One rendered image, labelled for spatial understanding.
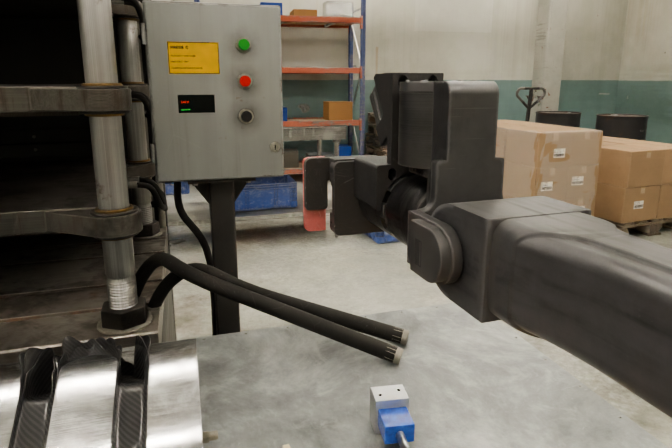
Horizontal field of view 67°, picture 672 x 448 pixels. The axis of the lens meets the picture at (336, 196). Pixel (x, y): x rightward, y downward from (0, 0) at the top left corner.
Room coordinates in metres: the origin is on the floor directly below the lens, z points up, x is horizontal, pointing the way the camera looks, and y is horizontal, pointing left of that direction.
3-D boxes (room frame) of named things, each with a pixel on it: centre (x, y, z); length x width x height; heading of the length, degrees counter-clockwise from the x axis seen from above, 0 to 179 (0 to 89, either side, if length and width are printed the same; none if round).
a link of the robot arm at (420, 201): (0.37, -0.07, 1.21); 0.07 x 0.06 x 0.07; 18
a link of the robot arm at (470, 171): (0.33, -0.08, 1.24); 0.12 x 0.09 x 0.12; 18
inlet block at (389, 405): (0.62, -0.09, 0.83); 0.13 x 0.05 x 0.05; 9
